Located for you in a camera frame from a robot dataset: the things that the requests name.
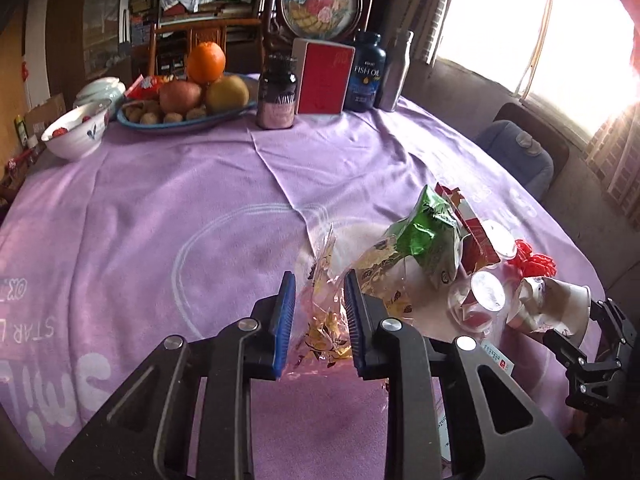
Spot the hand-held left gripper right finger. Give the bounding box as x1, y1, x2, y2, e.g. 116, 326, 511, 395
344, 269, 586, 480

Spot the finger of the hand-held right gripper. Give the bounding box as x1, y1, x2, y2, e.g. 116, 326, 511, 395
544, 328, 626, 411
590, 298, 640, 361

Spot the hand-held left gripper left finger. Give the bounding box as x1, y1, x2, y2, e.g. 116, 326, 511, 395
54, 271, 297, 480

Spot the clear yellow-printed plastic wrapper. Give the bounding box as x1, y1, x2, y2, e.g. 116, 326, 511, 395
295, 224, 362, 377

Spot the brown-printed yellow plastic wrapper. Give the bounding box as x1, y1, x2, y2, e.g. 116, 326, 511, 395
350, 237, 417, 322

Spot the white paper cup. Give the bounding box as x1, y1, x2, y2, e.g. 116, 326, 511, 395
507, 276, 593, 337

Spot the white medicine box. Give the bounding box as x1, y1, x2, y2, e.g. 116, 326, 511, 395
439, 340, 517, 462

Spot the red string tangle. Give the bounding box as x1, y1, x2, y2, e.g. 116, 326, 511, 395
512, 239, 558, 279

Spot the clear cup with red residue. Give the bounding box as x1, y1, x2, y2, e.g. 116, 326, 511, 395
447, 269, 507, 335

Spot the green snack bag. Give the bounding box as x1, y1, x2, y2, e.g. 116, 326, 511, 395
387, 185, 467, 289

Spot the clear plastic cup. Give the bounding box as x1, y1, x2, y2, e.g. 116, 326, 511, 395
481, 220, 519, 262

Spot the red and white carton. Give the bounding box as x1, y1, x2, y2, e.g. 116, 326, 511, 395
434, 182, 502, 274

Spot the purple printed blanket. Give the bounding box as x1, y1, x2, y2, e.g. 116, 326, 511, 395
0, 95, 608, 480

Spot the blue cushioned chair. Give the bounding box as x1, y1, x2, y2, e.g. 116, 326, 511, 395
475, 120, 555, 196
492, 102, 571, 201

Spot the blue fruit plate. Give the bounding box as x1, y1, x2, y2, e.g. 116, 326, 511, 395
116, 72, 259, 134

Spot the dark bottle with pink label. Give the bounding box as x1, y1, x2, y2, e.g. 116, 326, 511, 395
256, 53, 298, 131

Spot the yellow pear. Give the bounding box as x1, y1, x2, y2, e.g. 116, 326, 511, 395
205, 76, 249, 115

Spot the red box with white edge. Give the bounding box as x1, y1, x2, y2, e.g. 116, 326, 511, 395
291, 37, 356, 116

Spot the blue supplement bottle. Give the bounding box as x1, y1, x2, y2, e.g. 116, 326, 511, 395
344, 31, 387, 113

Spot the red apple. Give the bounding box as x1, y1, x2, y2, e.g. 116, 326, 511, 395
159, 80, 203, 115

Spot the pile of brown kiwifruits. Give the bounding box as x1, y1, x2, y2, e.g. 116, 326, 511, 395
124, 101, 208, 126

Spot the silver metal bottle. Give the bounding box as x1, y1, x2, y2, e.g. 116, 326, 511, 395
374, 30, 415, 112

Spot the red snack packet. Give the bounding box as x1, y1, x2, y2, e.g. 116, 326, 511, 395
125, 74, 173, 101

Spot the orange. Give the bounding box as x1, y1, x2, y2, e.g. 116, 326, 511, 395
187, 41, 226, 85

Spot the white floral bowl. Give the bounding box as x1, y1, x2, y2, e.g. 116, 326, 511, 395
41, 100, 111, 162

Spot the window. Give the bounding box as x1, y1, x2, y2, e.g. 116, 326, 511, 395
430, 0, 640, 142

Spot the carved wooden chair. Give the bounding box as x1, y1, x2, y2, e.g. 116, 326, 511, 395
149, 19, 266, 79

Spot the cardboard box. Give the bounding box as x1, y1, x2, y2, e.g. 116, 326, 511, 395
24, 94, 67, 136

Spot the striped window curtain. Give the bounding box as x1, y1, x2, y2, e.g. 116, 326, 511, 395
410, 0, 463, 64

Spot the round framed flower embroidery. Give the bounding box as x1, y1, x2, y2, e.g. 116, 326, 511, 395
257, 0, 375, 56

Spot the wooden glass-door cabinet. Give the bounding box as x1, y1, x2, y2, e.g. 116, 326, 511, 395
45, 0, 131, 86

